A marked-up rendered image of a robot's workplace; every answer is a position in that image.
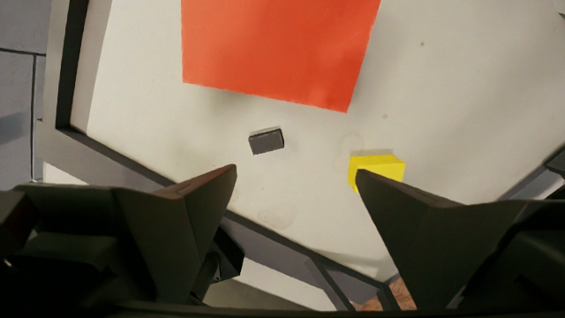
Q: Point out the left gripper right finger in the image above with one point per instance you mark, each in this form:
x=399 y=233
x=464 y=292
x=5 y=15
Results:
x=442 y=247

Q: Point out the flat red-orange board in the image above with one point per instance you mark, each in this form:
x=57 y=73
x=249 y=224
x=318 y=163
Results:
x=307 y=52

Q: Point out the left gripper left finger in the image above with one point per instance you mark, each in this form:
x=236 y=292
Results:
x=166 y=232

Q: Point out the yellow block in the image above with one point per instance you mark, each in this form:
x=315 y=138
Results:
x=386 y=165

